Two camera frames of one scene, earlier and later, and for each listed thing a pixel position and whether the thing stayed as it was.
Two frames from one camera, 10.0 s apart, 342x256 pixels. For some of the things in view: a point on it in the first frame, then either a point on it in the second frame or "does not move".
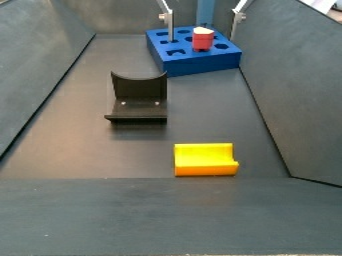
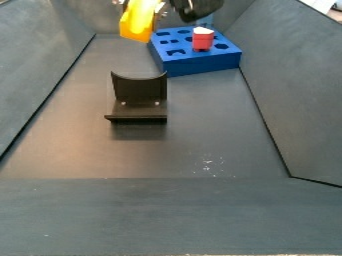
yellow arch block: [205, 159] → [137, 20]
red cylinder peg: [202, 38] does not move
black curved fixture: [141, 100] does not move
